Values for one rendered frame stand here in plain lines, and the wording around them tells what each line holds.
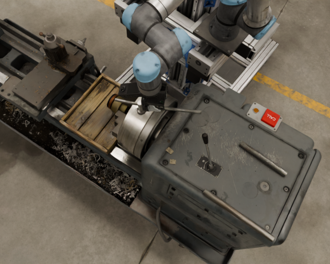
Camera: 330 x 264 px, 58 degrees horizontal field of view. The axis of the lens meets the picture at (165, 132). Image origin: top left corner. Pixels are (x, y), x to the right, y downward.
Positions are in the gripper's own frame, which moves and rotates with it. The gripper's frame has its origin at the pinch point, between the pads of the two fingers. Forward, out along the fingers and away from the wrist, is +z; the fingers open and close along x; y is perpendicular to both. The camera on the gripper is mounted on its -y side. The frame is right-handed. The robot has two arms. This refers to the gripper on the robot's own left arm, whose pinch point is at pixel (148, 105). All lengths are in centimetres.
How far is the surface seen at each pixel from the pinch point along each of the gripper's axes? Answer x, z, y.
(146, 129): -7.4, 7.9, 0.3
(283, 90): 91, 154, 94
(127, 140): -12.3, 13.5, -7.4
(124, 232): -59, 122, -15
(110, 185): -30, 68, -22
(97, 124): -2, 40, -30
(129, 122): -6.0, 8.4, -7.5
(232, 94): 15.2, 9.7, 31.5
